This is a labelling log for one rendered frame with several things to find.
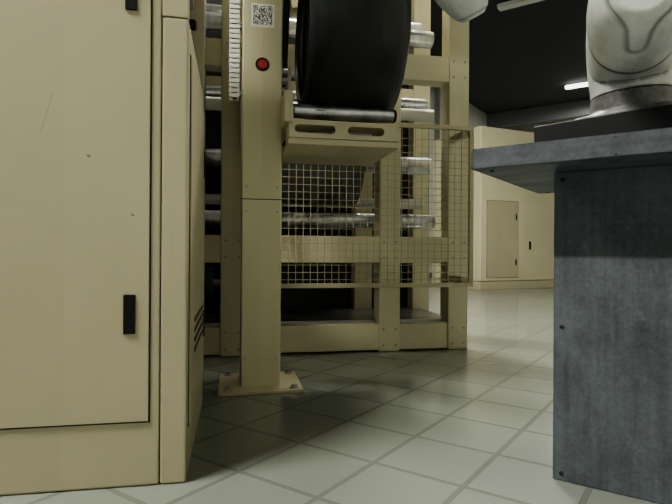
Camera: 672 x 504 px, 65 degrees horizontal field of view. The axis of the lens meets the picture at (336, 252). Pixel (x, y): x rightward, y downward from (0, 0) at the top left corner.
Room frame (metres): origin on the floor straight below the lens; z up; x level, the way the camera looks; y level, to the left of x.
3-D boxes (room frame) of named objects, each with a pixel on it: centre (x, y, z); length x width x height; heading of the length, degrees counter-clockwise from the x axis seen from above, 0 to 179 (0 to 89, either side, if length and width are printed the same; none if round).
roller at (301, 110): (1.73, -0.02, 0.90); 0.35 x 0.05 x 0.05; 101
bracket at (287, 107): (1.83, 0.18, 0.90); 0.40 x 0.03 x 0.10; 11
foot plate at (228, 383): (1.79, 0.26, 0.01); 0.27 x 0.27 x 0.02; 11
